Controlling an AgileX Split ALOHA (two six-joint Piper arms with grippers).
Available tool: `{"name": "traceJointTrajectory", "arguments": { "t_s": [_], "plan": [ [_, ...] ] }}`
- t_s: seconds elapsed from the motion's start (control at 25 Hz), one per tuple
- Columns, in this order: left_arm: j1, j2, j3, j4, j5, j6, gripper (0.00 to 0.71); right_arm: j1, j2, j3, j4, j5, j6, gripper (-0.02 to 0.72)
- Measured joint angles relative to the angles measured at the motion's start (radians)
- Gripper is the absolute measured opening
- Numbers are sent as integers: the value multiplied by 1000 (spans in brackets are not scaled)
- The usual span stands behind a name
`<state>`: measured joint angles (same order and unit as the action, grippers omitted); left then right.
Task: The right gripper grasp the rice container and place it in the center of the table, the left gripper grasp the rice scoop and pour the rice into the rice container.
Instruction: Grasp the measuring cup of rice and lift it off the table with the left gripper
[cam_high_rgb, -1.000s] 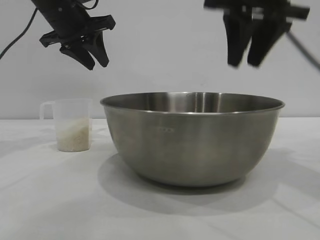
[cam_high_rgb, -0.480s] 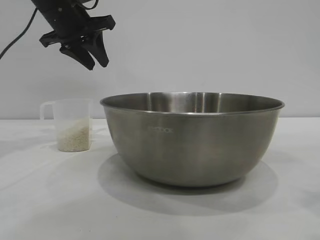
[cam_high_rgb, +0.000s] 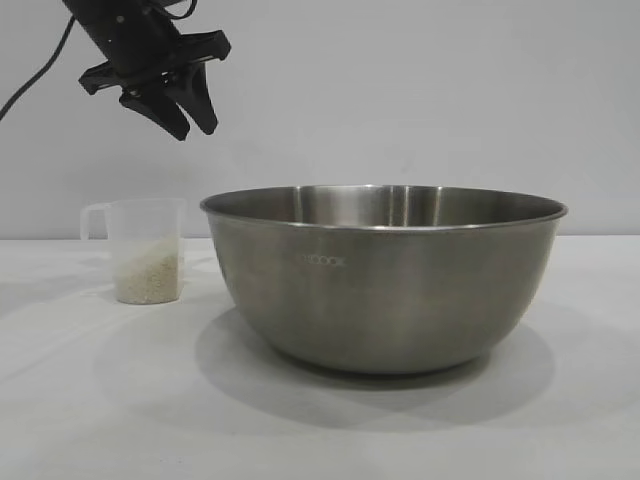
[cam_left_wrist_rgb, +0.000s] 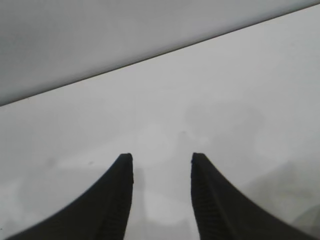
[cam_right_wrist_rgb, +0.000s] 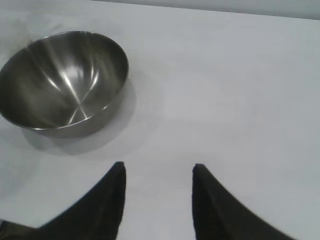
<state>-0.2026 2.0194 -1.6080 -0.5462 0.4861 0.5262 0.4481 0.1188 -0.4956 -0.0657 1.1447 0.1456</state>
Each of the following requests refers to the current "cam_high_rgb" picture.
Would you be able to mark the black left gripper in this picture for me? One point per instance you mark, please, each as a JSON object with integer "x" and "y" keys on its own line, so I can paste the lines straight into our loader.
{"x": 130, "y": 45}

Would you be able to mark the clear plastic measuring cup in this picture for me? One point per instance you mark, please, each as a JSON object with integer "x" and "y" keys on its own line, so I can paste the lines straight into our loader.
{"x": 145, "y": 215}

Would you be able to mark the white rice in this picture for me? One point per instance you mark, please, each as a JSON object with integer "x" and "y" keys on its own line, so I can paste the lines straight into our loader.
{"x": 147, "y": 277}

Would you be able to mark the stainless steel mixing bowl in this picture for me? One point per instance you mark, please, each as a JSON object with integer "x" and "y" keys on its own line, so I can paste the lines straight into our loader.
{"x": 390, "y": 290}

